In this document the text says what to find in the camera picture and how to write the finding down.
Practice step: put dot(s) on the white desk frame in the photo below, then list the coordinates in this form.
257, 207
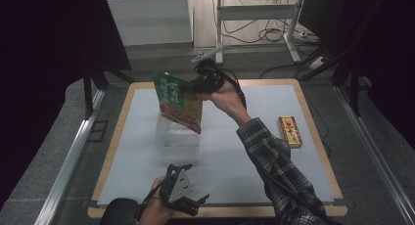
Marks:
257, 11

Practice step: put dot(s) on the green and yellow food pouch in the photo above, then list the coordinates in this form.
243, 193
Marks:
173, 94

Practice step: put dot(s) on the aluminium floor rail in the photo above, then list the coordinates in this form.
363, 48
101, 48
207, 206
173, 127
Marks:
375, 156
68, 163

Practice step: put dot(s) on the clear plastic container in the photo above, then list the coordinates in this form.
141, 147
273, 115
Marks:
176, 140

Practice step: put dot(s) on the person's left hand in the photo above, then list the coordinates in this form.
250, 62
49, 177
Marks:
156, 208

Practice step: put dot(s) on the black rounded cushion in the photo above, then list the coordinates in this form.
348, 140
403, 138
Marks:
119, 213

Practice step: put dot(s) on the grey metal bracket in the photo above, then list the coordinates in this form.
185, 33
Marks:
208, 54

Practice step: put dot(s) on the yellow and red flat box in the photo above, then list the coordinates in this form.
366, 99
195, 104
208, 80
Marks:
289, 132

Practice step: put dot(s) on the person's right hand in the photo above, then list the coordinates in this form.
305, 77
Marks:
228, 101

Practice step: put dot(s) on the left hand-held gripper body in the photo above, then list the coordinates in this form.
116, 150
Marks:
180, 189

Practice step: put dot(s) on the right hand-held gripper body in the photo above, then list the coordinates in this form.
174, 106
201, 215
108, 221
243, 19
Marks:
210, 80

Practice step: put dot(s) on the white panel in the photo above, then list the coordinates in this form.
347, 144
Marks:
150, 19

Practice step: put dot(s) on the black stand legs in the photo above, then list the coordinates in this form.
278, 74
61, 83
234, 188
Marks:
93, 88
354, 71

